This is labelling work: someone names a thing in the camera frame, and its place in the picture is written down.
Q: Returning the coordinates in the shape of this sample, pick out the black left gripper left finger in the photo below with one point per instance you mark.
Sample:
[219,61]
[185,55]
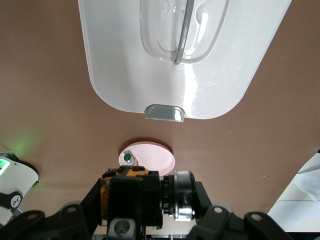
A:
[85,207]

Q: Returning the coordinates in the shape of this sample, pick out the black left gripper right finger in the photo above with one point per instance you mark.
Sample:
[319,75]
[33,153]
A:
[207,202]

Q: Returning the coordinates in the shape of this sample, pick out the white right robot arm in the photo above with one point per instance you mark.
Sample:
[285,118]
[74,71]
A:
[15,180]

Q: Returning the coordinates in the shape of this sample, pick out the pink round plate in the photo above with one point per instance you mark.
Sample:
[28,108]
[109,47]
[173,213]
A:
[155,157]

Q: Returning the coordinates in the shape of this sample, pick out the white paper sheet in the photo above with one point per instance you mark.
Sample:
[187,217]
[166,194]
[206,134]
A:
[295,210]

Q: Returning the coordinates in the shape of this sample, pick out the white lidded storage box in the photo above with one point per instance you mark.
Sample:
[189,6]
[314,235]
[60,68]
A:
[125,62]

